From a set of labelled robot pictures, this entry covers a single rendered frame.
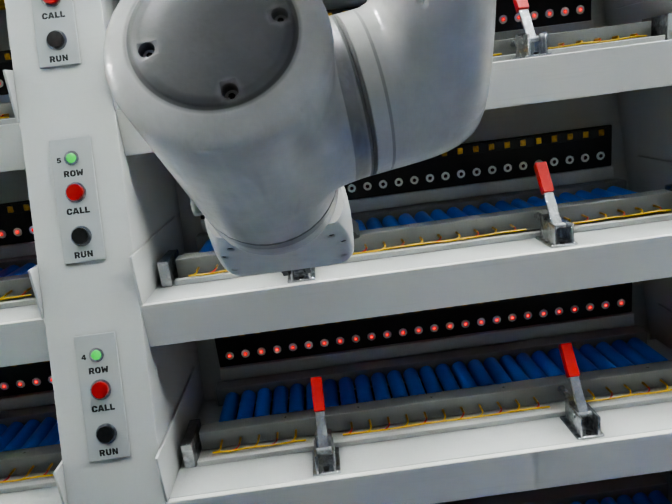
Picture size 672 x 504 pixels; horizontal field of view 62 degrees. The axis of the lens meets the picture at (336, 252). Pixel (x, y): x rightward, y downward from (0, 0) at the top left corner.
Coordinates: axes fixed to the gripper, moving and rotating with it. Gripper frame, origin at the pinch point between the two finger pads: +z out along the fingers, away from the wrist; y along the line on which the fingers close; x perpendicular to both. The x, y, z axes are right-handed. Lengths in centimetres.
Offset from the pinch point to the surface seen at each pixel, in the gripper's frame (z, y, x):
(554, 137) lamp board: 17.8, 33.9, 15.3
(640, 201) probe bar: 11.2, 38.5, 3.6
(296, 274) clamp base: 7.6, -0.4, -0.3
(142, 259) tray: 5.9, -15.6, 3.0
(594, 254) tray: 5.9, 29.4, -2.7
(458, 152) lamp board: 18.0, 21.4, 15.1
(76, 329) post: 5.8, -22.3, -3.2
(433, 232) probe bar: 11.1, 14.9, 3.1
